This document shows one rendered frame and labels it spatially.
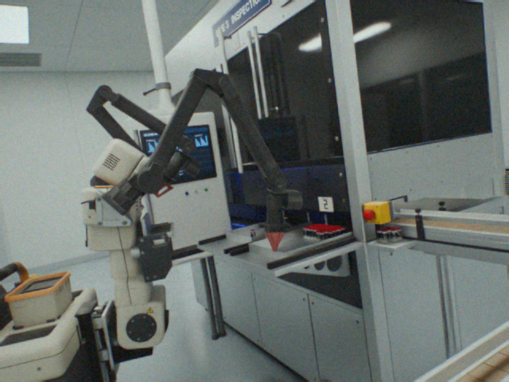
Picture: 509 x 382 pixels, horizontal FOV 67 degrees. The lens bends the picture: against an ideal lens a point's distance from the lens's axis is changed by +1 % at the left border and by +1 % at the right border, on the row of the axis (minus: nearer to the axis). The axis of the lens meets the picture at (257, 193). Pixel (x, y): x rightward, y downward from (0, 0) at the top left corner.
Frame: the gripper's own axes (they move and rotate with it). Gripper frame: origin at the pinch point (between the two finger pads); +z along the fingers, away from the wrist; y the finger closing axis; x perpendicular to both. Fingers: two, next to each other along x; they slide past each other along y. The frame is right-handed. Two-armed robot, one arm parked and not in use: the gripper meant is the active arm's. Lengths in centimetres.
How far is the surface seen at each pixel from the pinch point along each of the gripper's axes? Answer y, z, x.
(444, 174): 80, -29, -13
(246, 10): 13, -107, 46
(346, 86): 22, -59, -13
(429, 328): 71, 37, -13
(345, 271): 33.4, 11.2, -1.5
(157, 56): -15, -95, 95
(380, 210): 29.9, -14.5, -22.0
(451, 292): 51, 14, -35
